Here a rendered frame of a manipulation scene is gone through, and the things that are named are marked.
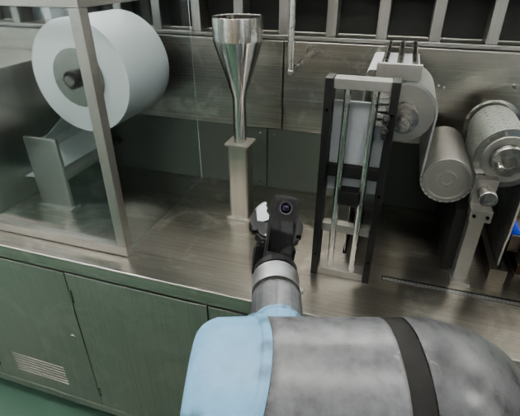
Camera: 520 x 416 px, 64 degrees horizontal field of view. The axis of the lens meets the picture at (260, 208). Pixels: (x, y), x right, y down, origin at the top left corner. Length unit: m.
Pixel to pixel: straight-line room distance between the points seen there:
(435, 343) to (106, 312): 1.28
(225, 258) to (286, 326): 0.99
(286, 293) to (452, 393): 0.38
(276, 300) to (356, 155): 0.54
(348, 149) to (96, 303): 0.92
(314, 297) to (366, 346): 0.87
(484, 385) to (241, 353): 0.13
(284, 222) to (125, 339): 0.95
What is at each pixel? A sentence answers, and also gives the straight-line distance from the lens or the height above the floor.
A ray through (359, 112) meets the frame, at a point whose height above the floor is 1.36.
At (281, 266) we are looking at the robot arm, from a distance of 0.65.
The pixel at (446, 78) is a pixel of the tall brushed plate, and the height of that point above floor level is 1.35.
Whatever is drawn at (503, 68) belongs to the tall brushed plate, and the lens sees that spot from 1.44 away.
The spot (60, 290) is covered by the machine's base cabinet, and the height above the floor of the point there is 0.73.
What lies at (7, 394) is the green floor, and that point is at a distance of 2.32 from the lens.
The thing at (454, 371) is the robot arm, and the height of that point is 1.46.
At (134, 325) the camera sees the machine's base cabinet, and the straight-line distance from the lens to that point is 1.44.
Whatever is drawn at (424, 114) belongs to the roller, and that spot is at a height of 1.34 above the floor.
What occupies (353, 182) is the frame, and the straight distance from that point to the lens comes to 1.07.
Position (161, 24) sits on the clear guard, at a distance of 1.39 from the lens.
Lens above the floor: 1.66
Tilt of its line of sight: 30 degrees down
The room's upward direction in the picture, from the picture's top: straight up
